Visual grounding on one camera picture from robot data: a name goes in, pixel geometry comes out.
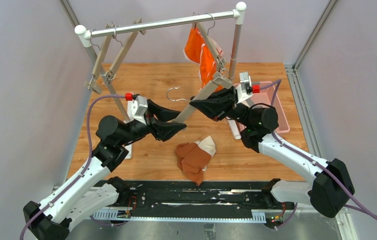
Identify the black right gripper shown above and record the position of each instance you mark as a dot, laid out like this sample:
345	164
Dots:
232	105

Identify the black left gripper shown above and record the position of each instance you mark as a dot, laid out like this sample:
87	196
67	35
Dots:
152	122

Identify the beige hanger of brown underwear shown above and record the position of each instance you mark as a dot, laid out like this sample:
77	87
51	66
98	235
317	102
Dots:
204	93

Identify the brown underwear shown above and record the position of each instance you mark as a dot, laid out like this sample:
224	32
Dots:
192	158

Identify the beige hanger of grey underwear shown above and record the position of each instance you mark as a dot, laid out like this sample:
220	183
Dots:
111	73

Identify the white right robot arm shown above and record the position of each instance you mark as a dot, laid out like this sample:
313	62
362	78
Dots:
328	184

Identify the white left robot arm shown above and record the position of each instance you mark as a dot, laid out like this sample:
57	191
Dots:
55	216

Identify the beige hanger of orange underwear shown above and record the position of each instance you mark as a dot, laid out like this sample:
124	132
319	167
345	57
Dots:
218	59

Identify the orange underwear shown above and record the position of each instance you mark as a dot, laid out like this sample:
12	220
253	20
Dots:
198	52

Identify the empty beige clip hanger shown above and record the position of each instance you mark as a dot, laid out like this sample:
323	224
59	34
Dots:
92	84

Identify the metal clothes rack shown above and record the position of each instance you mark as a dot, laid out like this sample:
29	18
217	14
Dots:
157	57

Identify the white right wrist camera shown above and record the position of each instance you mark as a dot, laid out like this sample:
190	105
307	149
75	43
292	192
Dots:
244	90

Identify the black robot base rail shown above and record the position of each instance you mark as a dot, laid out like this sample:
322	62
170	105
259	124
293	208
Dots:
183	201

